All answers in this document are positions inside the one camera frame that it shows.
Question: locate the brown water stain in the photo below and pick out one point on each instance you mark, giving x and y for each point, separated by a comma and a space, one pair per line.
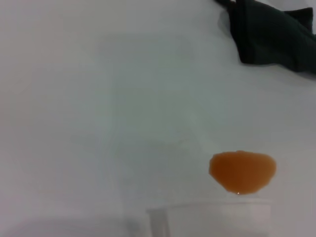
242, 171

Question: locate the white paper cup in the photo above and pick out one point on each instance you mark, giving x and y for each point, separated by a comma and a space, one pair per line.
209, 217

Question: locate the dark blue rag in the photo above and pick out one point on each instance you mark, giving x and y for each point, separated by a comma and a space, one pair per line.
271, 34

